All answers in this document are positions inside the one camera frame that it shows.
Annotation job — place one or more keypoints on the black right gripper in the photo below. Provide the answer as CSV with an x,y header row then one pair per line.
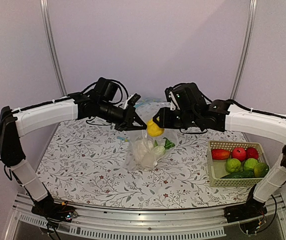
x,y
163,121

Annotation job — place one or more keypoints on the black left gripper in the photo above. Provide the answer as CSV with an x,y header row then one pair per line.
x,y
131,115

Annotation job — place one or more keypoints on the white toy cauliflower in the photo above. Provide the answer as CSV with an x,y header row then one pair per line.
x,y
140,148

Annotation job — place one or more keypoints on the white toy radish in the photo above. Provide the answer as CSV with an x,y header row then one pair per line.
x,y
160,147

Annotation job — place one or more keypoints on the frosted white zip top bag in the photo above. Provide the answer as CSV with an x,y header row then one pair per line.
x,y
148,162

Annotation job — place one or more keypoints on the light green toy apple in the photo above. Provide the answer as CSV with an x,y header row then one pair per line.
x,y
233,165

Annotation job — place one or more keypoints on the green toy avocado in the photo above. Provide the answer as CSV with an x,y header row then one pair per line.
x,y
261,169

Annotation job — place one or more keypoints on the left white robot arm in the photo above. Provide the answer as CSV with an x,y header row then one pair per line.
x,y
19,125

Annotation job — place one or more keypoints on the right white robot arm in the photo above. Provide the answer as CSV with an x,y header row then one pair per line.
x,y
189,107

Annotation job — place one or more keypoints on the clear bag with blue zipper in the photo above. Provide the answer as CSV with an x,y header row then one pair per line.
x,y
145,101

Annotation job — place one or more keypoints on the floral patterned table mat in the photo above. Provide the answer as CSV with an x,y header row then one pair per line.
x,y
88,161

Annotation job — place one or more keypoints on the red toy apple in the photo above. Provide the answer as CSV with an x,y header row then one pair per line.
x,y
239,153

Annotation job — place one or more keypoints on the red toy tomato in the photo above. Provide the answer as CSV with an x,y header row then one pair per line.
x,y
252,153

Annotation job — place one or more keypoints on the dark green toy cucumber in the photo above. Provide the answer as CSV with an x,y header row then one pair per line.
x,y
240,175

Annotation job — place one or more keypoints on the green toy lime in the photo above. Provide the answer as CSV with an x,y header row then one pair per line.
x,y
250,164

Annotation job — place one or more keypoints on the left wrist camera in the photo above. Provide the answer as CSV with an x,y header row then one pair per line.
x,y
131,100

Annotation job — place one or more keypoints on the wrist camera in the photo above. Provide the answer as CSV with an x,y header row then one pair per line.
x,y
131,100
172,97

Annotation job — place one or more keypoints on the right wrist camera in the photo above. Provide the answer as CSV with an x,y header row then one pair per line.
x,y
172,97

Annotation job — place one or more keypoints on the aluminium front rail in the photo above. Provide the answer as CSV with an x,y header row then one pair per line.
x,y
98,222

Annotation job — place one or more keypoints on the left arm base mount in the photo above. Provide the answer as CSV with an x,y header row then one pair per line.
x,y
57,212

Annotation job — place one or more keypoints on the right aluminium corner post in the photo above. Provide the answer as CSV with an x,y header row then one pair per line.
x,y
245,48

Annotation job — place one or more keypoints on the aluminium corner post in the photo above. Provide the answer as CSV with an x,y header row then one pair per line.
x,y
51,46
245,48

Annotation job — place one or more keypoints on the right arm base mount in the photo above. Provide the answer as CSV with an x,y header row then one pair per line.
x,y
250,209

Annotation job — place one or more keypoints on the left aluminium corner post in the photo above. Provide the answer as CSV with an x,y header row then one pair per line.
x,y
51,46

